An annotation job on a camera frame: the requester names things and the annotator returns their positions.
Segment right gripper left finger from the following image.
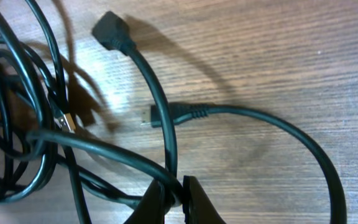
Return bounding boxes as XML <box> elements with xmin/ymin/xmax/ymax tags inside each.
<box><xmin>124</xmin><ymin>180</ymin><xmax>165</xmax><ymax>224</ymax></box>

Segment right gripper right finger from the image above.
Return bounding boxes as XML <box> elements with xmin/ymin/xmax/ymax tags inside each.
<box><xmin>183</xmin><ymin>175</ymin><xmax>226</xmax><ymax>224</ymax></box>

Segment black cable bundle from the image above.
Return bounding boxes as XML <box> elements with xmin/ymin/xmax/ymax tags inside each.
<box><xmin>0</xmin><ymin>0</ymin><xmax>348</xmax><ymax>224</ymax></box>

